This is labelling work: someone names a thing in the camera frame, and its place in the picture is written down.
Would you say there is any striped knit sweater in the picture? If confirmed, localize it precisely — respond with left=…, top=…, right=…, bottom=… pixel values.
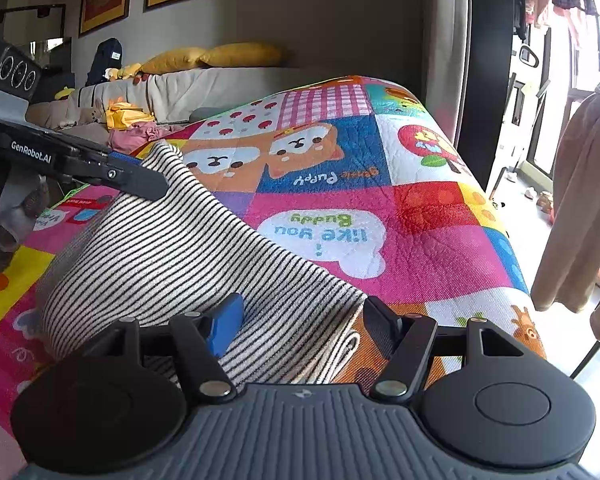
left=36, top=141, right=365, bottom=385

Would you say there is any pink cloth on sofa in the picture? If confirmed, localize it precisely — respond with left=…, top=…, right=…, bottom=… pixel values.
left=108, top=122, right=181, bottom=154

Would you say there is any yellow cloth on sofa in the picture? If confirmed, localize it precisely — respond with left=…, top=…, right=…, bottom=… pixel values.
left=105, top=101, right=156, bottom=130

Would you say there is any beige covered sofa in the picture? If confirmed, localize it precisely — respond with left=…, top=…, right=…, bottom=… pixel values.
left=26, top=67, right=335, bottom=145

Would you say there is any dark blue backpack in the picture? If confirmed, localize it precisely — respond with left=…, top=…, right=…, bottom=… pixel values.
left=85, top=38, right=123, bottom=86

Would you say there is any yellow cushion left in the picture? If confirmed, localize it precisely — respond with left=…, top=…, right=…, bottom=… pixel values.
left=140, top=47, right=207, bottom=75

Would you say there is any yellow cushion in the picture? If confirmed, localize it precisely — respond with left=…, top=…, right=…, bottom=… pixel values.
left=140, top=47, right=207, bottom=75
left=198, top=42, right=288, bottom=68

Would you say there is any yellow cushion right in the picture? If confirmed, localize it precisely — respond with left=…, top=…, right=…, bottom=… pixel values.
left=198, top=42, right=288, bottom=68

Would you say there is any colourful cartoon play mat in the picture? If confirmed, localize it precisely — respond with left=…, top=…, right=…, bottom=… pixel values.
left=0, top=76, right=543, bottom=479

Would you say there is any brown blanket on chair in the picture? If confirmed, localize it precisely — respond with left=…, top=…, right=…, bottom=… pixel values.
left=530, top=84, right=600, bottom=312

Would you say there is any white exercise machine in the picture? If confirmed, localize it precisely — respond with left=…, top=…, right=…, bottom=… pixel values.
left=486, top=36, right=541, bottom=194

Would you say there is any beige curtain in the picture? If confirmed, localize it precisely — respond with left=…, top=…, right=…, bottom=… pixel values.
left=422, top=0, right=471, bottom=145

